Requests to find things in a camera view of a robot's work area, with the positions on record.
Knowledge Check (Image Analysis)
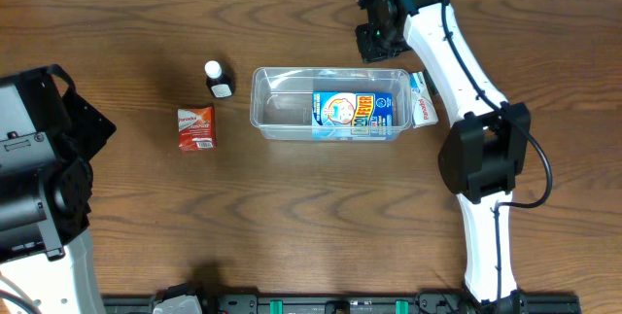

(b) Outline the blue Cool Fever box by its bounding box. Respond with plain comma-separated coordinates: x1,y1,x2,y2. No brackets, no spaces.
312,91,395,140

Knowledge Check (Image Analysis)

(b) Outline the white Panadol box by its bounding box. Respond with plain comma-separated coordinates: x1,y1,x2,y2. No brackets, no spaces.
410,72,438,128

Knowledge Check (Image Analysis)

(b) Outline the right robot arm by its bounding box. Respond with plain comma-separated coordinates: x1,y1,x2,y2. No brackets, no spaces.
356,0,531,309

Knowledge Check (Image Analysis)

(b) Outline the dark medicine bottle white cap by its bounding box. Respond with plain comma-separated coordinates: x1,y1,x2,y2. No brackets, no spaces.
204,60,235,98

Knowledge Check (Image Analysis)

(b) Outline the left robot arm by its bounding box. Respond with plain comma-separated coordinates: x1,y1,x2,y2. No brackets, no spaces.
1,64,117,313

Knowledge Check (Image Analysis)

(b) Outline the clear plastic container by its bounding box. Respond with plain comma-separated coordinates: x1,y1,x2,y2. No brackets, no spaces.
250,67,412,141

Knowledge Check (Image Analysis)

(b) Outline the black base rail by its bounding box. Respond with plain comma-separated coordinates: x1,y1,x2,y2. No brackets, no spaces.
103,284,582,314

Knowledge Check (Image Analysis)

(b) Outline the red Panadol box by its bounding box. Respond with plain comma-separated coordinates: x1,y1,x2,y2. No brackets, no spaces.
178,106,216,152

